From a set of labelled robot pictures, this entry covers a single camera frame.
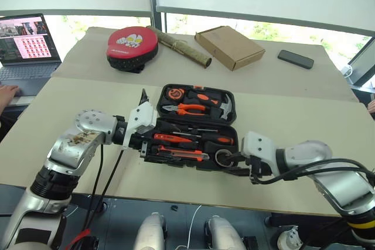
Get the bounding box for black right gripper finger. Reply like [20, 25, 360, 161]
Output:
[224, 167, 250, 177]
[224, 152, 244, 163]

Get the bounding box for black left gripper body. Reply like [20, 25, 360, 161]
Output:
[128, 128, 156, 150]

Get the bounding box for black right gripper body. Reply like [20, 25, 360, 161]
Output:
[240, 156, 272, 186]

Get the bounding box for black tape roll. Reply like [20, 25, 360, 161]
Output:
[215, 149, 236, 168]

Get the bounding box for black orange handle screwdriver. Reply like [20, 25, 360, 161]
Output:
[178, 131, 236, 147]

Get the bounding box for black tool case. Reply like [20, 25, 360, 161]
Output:
[142, 84, 240, 172]

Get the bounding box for bystander bare hand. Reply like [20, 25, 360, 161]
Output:
[0, 85, 20, 114]

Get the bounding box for slim orange black screwdriver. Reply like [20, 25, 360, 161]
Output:
[152, 132, 203, 143]

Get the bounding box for black orange tape measure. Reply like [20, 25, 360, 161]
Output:
[166, 87, 185, 100]

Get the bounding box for orange utility knife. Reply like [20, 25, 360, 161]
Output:
[155, 145, 210, 162]

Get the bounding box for thin black precision screwdriver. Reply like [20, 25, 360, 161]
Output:
[174, 128, 220, 133]

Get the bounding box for silver head hammer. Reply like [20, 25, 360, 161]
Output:
[187, 89, 234, 121]

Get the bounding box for red round punch pad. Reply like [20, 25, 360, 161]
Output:
[105, 26, 160, 74]

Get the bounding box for rolled bamboo mat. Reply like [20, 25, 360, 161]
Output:
[146, 25, 212, 69]

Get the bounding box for silver rounded robot leg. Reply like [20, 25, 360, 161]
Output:
[204, 214, 247, 250]
[137, 211, 168, 250]

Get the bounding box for white round caster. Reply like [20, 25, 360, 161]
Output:
[277, 226, 302, 250]

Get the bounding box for flat brown cardboard box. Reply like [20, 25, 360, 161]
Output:
[195, 26, 267, 71]

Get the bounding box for black smartphone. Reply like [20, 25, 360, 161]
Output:
[277, 49, 315, 70]

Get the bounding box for grey laptop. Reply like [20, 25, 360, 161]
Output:
[0, 13, 63, 98]

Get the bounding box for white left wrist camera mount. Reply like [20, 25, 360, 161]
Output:
[122, 105, 158, 149]

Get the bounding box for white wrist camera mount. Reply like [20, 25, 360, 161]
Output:
[122, 105, 158, 149]
[239, 131, 278, 166]

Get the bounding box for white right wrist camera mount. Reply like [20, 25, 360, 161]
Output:
[239, 131, 278, 166]

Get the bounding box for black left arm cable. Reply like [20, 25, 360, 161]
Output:
[76, 147, 125, 245]
[87, 143, 105, 233]

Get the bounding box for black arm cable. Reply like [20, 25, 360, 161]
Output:
[76, 147, 125, 245]
[87, 143, 105, 233]
[253, 158, 375, 188]

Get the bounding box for orange handle pliers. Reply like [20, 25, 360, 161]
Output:
[162, 102, 207, 117]

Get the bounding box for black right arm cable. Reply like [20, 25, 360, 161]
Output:
[253, 158, 375, 188]

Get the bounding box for thin white cable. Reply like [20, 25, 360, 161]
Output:
[186, 204, 203, 250]

